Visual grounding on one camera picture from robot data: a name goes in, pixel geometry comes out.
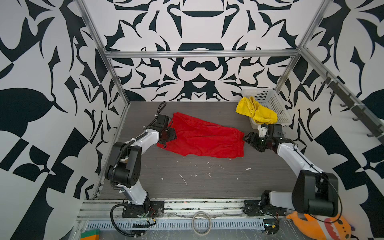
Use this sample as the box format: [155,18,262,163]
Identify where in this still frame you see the red shorts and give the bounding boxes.
[157,112,245,159]

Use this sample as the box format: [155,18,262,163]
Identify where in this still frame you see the yellow shorts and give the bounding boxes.
[236,97,278,125]

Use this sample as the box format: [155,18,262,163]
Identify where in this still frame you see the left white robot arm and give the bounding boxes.
[105,114,177,210]

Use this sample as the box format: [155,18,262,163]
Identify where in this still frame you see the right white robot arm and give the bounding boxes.
[243,124,342,217]

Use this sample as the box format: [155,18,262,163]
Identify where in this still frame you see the white plastic basket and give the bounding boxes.
[242,88,293,126]

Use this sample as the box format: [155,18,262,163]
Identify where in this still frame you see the orange shark plush toy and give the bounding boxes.
[286,211,355,240]

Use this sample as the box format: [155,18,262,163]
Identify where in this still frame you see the green orange block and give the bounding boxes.
[80,230,100,240]

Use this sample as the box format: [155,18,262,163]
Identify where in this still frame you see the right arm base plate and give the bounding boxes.
[243,200,270,217]

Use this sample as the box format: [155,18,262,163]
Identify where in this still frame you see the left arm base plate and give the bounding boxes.
[122,201,165,218]

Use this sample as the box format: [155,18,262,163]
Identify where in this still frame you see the aluminium frame crossbar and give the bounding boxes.
[105,50,298,59]

